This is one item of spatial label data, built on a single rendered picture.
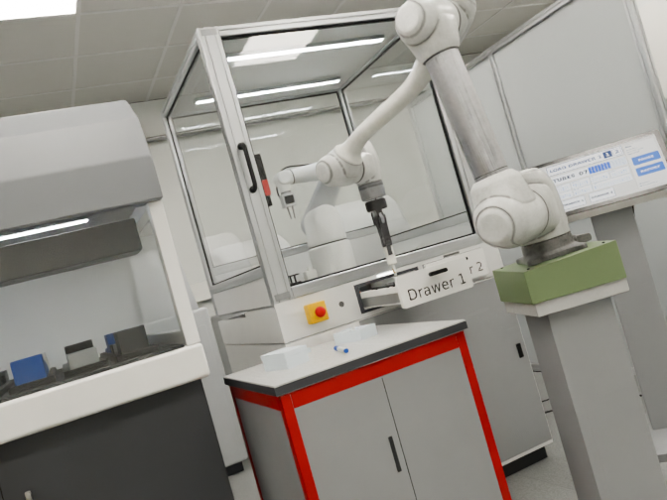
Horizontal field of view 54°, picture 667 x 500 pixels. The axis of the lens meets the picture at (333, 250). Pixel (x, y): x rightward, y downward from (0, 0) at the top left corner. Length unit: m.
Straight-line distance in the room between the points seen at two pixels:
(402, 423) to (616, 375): 0.65
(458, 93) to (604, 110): 1.89
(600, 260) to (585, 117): 1.87
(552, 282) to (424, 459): 0.62
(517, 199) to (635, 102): 1.83
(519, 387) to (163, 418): 1.48
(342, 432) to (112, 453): 0.70
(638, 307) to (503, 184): 1.19
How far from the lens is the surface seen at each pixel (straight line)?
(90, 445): 2.10
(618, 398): 2.12
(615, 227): 2.85
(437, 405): 1.96
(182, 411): 2.12
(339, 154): 2.14
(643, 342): 2.91
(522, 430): 2.90
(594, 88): 3.75
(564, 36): 3.86
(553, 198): 2.04
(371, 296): 2.42
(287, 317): 2.38
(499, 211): 1.80
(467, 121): 1.89
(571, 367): 2.05
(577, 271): 1.99
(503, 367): 2.83
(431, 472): 1.98
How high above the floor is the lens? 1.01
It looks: 2 degrees up
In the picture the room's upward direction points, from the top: 16 degrees counter-clockwise
